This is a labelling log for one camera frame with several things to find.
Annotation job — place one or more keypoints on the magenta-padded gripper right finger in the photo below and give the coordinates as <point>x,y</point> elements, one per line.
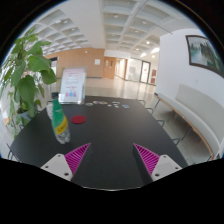
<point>165,166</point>

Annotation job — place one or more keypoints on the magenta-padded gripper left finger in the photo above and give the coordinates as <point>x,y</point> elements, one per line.
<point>56,165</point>

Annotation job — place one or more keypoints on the green plastic drink bottle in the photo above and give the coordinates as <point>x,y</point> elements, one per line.
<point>60,125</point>

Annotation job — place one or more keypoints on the flat round red coaster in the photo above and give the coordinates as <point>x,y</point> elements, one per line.
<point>78,119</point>

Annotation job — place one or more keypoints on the long white bench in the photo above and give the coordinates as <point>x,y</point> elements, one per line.
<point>196,106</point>

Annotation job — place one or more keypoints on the small round colourful sticker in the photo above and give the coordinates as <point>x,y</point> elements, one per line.
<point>96,102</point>
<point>103,103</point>
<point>89,104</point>

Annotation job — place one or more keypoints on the clear acrylic sign stand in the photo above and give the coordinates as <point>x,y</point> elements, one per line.
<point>71,83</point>

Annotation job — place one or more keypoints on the potted green leafy plant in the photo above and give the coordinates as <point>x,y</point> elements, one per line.
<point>36,63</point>

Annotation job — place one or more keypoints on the recessed ceiling lights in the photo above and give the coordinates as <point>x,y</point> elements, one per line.
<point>155,50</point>

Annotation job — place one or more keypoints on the dark-framed landscape painting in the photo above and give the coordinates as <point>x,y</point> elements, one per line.
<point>203,53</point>

